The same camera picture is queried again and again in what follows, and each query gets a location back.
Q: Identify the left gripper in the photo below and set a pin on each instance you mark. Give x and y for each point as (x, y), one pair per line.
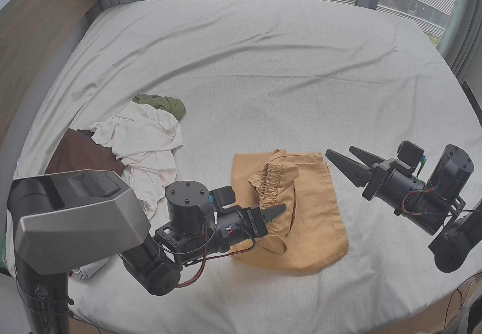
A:
(235, 229)

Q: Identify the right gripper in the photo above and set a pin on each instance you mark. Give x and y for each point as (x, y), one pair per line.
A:
(395, 185)

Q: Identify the tan shorts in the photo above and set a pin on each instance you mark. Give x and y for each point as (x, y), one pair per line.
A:
(316, 219)

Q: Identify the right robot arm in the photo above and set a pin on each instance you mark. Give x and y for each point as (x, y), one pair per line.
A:
(452, 166)

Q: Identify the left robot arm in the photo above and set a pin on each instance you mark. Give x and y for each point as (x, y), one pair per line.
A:
(75, 219)

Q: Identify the bed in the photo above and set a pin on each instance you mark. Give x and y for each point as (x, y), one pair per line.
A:
(282, 80)

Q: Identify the cream garment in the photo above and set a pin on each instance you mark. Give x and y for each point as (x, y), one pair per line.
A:
(147, 144)

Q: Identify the olive green garment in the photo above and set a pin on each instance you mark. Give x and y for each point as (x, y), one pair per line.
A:
(165, 104)

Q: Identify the pale blue garment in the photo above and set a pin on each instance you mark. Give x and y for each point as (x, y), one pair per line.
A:
(92, 268)

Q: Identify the brown garment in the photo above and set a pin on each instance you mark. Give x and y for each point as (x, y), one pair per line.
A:
(86, 157)

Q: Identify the black garment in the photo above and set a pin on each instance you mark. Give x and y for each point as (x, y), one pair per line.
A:
(86, 134)

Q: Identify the green package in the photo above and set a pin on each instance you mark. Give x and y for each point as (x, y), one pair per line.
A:
(3, 249)

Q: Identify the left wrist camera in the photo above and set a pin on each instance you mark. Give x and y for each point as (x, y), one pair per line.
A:
(226, 195)

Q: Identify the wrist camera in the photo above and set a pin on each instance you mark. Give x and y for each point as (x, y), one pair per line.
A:
(226, 195)
(410, 153)

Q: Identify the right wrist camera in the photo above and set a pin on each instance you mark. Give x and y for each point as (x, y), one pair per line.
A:
(410, 153)

